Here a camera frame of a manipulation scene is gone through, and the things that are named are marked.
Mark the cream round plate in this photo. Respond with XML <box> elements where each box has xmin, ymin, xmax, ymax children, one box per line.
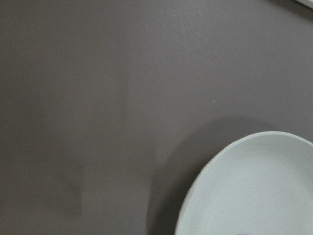
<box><xmin>175</xmin><ymin>131</ymin><xmax>313</xmax><ymax>235</ymax></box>

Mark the cream rabbit tray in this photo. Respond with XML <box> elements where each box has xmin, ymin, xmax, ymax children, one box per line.
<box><xmin>295</xmin><ymin>0</ymin><xmax>313</xmax><ymax>8</ymax></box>

